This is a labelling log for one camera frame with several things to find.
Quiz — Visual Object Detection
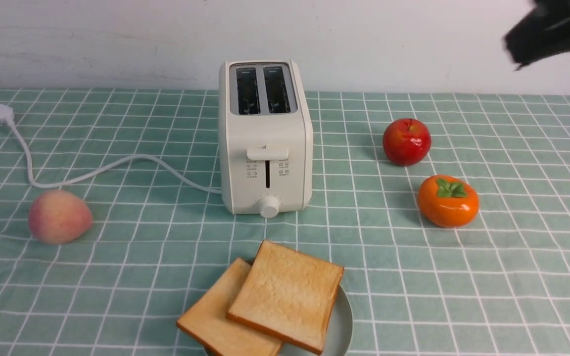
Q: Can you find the white power cable with plug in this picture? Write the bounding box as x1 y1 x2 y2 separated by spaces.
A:
0 104 223 194

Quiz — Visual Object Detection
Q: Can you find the pink peach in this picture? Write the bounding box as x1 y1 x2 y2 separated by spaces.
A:
27 189 94 245

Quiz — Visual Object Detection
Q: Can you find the white two-slot toaster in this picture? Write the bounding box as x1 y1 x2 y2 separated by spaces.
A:
218 60 314 219

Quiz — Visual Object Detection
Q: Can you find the red apple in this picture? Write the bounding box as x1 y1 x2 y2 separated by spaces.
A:
382 118 432 167

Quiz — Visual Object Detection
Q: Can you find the toast slice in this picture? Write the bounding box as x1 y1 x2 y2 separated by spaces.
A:
176 258 283 356
226 240 344 355

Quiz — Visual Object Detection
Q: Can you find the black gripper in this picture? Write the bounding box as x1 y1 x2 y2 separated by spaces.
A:
504 0 570 70

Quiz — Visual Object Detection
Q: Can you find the light green round plate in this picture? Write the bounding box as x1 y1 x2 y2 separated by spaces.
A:
203 257 354 356

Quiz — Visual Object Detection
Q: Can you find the green checkered tablecloth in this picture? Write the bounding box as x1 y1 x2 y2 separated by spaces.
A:
0 88 570 356

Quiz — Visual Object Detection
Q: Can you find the orange persimmon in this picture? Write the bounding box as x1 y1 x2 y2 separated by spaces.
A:
417 175 480 228

